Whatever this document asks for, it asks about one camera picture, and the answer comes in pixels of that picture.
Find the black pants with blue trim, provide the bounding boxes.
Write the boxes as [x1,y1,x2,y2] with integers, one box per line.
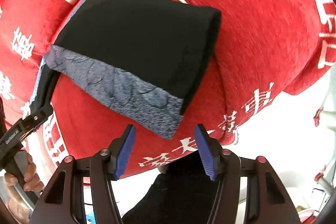
[31,0,221,140]

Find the person's left hand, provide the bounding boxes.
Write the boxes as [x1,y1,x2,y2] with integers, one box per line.
[4,153,45,192]

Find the person's black trousers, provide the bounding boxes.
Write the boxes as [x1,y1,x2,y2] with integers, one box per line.
[122,151,219,224]

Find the red blanket with white characters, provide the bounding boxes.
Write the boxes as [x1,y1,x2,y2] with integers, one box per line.
[1,0,335,176]

